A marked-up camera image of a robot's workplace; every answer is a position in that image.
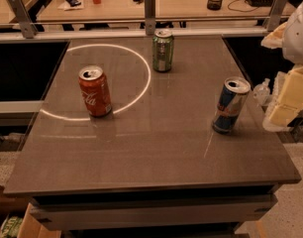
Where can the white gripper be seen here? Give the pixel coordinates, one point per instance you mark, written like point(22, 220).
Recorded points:
point(298, 37)

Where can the red coke can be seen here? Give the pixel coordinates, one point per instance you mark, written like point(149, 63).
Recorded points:
point(95, 90)

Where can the blue silver energy drink can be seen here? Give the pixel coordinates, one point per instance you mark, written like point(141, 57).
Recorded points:
point(233, 96)

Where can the green soda can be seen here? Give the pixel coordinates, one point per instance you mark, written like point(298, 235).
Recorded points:
point(162, 50)

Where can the clear sanitizer bottle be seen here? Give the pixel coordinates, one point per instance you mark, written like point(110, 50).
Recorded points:
point(261, 92)

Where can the black mesh cup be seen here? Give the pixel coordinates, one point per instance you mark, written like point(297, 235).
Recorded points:
point(214, 4)

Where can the green printed package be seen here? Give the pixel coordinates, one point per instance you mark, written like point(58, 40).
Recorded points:
point(11, 227)

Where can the grey metal bracket right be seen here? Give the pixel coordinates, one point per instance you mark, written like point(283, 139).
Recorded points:
point(273, 19)

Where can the grey metal bracket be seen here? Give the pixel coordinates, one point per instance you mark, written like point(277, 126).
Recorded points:
point(28, 29)
point(273, 19)
point(149, 17)

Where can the grey metal bracket middle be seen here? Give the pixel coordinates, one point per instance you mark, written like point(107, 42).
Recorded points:
point(149, 17)

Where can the grey metal bracket left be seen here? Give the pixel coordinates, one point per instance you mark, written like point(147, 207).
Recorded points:
point(28, 29)

